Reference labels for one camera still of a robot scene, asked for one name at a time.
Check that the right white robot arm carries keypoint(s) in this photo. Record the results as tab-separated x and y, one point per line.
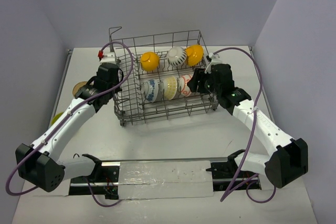
286	159

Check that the blue floral ceramic bowl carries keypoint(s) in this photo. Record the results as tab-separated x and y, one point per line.
150	90

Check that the white striped ceramic bowl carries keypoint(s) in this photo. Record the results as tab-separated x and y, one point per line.
176	56

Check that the large orange plastic bowl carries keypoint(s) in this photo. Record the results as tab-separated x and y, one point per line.
194	54

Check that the grey wire dish rack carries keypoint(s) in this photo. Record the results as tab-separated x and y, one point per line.
130	106

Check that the tan ceramic bowl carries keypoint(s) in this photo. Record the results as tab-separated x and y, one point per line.
77	87

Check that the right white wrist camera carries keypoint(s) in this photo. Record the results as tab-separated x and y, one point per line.
213	59

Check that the small orange plastic bowl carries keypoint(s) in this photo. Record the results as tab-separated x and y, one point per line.
149	61

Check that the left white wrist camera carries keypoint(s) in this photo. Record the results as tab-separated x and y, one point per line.
108	58

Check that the red patterned white bowl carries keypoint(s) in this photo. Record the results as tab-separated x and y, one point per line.
182	87

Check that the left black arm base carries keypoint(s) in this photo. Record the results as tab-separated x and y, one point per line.
105	183

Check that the lime green plastic bowl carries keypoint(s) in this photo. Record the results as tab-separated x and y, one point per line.
56	117

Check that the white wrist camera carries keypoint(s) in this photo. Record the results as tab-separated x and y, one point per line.
108	58
213	59

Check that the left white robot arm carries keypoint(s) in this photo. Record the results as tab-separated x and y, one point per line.
39	162

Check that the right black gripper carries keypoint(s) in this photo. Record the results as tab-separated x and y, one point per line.
199	75

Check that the clear plastic tape sheet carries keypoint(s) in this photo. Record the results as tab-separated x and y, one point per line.
159	180

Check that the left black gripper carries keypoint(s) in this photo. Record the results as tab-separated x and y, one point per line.
112	86

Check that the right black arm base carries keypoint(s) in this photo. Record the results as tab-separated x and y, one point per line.
223	170

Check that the pale yellow flower bowl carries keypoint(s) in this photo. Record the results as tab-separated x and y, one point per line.
168	87

